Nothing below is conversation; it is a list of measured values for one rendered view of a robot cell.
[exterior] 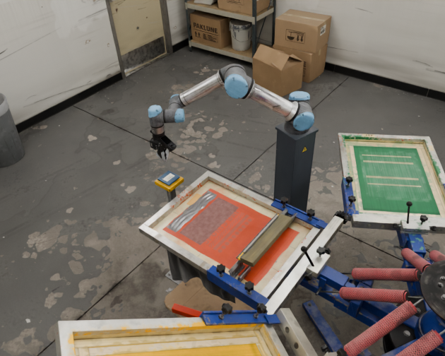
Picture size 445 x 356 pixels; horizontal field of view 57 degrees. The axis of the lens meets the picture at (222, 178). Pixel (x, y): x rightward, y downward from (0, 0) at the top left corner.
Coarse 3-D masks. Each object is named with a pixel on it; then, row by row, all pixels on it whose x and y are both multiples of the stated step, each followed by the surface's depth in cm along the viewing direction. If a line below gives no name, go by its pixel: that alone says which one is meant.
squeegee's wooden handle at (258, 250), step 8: (280, 216) 212; (288, 216) 211; (272, 224) 208; (280, 224) 207; (288, 224) 208; (264, 232) 204; (272, 232) 203; (280, 232) 204; (264, 240) 200; (272, 240) 199; (256, 248) 196; (264, 248) 196; (240, 256) 194; (248, 256) 193; (256, 256) 192; (248, 264) 192
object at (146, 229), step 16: (208, 176) 249; (192, 192) 242; (240, 192) 238; (272, 208) 228; (144, 224) 221; (304, 224) 218; (160, 240) 212; (304, 240) 207; (192, 256) 203; (288, 272) 195; (272, 288) 187
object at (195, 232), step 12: (168, 228) 222; (192, 228) 222; (204, 228) 221; (216, 228) 221; (192, 240) 215; (204, 240) 215; (240, 240) 214; (204, 252) 209; (216, 252) 208; (228, 252) 208; (240, 252) 208; (228, 264) 202; (264, 264) 201; (252, 276) 196
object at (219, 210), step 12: (216, 192) 243; (216, 204) 235; (228, 204) 235; (240, 204) 234; (204, 216) 228; (216, 216) 228; (228, 216) 227; (252, 216) 226; (264, 216) 226; (252, 228) 220; (288, 228) 219; (276, 240) 213; (288, 240) 212; (276, 252) 207
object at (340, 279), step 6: (324, 270) 187; (330, 270) 187; (318, 276) 188; (324, 276) 185; (330, 276) 184; (336, 276) 184; (342, 276) 184; (330, 282) 184; (336, 282) 182; (342, 282) 182; (336, 288) 184
